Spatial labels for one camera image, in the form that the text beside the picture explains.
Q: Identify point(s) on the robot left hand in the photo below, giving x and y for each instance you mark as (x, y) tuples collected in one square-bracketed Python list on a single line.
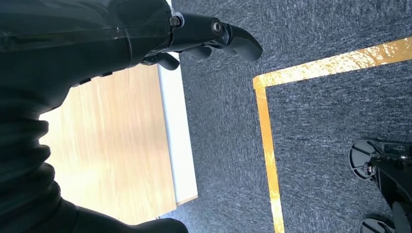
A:
[(80, 41)]

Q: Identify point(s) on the yellow floor tape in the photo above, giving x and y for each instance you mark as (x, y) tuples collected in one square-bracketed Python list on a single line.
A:
[(267, 144)]

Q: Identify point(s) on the black wheeled base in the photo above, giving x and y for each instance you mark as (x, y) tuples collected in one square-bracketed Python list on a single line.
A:
[(392, 173)]

